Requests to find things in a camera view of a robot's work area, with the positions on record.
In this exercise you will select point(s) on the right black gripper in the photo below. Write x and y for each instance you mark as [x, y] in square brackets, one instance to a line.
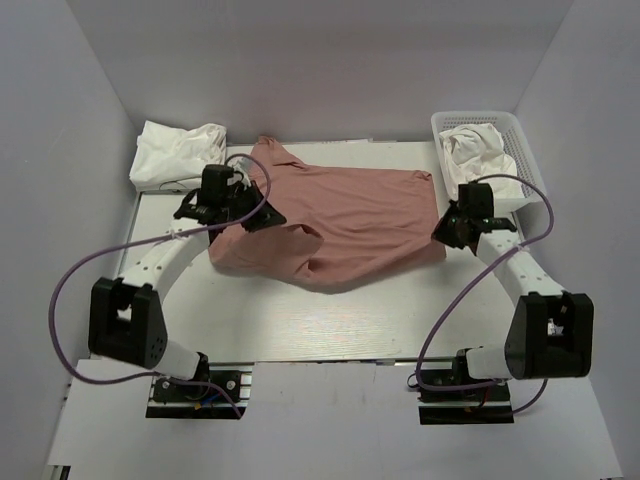
[441, 234]

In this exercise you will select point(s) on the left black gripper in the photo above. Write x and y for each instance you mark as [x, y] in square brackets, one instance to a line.
[268, 216]

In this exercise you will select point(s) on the pink t-shirt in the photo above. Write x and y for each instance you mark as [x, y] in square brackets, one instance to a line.
[344, 226]

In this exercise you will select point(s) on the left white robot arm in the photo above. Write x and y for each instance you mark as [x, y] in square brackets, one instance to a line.
[126, 322]

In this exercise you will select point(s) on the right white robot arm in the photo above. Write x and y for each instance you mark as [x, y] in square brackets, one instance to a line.
[551, 331]

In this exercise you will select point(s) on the crumpled white t-shirts in basket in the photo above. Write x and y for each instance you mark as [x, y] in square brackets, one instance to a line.
[473, 151]

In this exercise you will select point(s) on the folded white t-shirt stack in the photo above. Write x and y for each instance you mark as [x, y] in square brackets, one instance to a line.
[170, 158]

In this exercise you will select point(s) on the white plastic basket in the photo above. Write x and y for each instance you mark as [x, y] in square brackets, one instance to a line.
[515, 143]

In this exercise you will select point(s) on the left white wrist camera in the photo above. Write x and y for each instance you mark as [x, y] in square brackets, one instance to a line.
[241, 166]

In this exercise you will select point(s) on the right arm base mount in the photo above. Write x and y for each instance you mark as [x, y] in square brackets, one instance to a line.
[475, 406]

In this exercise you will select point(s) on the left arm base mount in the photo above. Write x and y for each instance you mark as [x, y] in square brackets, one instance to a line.
[168, 400]

